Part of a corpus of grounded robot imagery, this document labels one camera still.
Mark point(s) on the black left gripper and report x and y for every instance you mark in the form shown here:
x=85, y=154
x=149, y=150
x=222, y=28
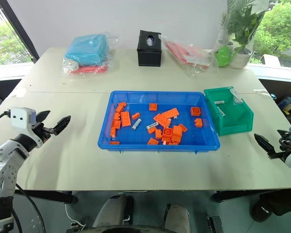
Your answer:
x=45, y=132

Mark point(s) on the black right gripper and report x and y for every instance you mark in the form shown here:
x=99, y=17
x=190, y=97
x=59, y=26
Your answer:
x=285, y=145

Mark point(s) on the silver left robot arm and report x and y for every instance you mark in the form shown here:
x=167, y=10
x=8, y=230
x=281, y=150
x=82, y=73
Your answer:
x=2, y=165

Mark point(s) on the green plastic bin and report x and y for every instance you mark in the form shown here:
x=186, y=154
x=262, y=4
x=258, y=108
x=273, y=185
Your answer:
x=235, y=121

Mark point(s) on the black tissue box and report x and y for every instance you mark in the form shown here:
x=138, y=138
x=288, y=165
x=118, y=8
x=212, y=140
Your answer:
x=149, y=52

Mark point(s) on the clear water bottle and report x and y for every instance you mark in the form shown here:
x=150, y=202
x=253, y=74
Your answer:
x=286, y=100

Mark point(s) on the clear plastic label sleeve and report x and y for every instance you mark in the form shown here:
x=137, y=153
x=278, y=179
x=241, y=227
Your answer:
x=237, y=97

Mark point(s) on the small orange block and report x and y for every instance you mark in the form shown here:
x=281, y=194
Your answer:
x=198, y=122
x=117, y=116
x=119, y=108
x=158, y=134
x=135, y=116
x=122, y=104
x=116, y=123
x=152, y=141
x=151, y=130
x=182, y=127
x=113, y=132

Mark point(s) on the red item in plastic bag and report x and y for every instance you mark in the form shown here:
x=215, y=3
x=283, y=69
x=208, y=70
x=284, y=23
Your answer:
x=89, y=69

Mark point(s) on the flat orange block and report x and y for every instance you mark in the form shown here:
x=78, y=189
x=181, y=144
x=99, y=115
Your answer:
x=172, y=143
x=166, y=139
x=114, y=143
x=176, y=138

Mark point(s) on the black caster wheel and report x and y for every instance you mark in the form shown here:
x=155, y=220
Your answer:
x=262, y=210

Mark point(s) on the large orange block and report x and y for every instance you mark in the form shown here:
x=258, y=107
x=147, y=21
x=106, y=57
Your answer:
x=162, y=120
x=126, y=119

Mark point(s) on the cyan item in plastic bag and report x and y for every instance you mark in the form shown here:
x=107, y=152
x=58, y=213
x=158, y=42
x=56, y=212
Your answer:
x=87, y=49

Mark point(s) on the square orange block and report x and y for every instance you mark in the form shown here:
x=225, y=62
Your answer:
x=177, y=131
x=195, y=111
x=153, y=106
x=167, y=132

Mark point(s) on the blue plastic tray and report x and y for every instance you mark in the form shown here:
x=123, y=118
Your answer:
x=135, y=133

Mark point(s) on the green watering can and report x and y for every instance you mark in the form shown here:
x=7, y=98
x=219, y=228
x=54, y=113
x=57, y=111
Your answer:
x=223, y=56

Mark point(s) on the long orange plastic brick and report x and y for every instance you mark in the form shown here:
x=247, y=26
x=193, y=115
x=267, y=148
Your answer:
x=171, y=113

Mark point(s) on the plant in white pot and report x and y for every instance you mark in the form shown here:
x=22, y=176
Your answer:
x=242, y=36

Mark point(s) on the grey robot leg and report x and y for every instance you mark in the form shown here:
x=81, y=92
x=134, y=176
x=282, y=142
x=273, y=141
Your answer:
x=177, y=217
x=111, y=211

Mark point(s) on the red sheets in plastic bag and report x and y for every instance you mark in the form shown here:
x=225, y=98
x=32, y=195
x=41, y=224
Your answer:
x=186, y=54

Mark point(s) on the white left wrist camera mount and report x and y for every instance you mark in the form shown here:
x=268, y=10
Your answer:
x=20, y=117

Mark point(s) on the black table frame bar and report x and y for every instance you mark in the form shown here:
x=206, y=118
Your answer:
x=252, y=195
x=46, y=195

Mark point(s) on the black window frame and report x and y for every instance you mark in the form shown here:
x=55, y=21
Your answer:
x=24, y=29

